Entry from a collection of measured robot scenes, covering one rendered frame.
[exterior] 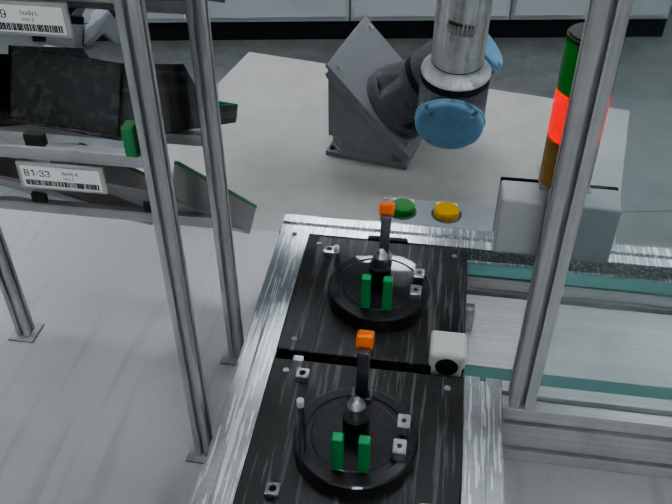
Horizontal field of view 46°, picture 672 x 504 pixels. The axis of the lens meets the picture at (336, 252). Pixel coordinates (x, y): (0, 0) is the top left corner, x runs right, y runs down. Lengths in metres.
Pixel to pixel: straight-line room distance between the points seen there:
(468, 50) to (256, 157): 0.51
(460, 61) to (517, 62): 2.73
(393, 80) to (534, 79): 2.39
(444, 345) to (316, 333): 0.17
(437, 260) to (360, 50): 0.58
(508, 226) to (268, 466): 0.37
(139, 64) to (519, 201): 0.39
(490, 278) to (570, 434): 0.28
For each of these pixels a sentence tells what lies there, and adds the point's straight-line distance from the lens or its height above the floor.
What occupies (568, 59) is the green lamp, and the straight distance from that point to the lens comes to 0.75.
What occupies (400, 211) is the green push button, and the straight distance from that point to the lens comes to 1.25.
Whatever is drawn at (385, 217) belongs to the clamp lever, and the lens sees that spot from 1.07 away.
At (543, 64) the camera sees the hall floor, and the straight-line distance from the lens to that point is 4.03.
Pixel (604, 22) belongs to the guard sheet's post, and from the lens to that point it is 0.71.
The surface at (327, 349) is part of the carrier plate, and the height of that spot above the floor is 0.97.
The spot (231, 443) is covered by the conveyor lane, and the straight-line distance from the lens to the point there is 0.96.
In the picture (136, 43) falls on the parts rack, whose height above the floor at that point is 1.43.
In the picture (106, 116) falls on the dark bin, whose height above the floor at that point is 1.32.
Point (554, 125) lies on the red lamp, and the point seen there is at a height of 1.33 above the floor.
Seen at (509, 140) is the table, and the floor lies 0.86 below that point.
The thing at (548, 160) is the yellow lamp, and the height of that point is 1.29.
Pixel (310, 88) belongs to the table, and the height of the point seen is 0.86.
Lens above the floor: 1.71
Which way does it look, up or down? 39 degrees down
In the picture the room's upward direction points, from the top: straight up
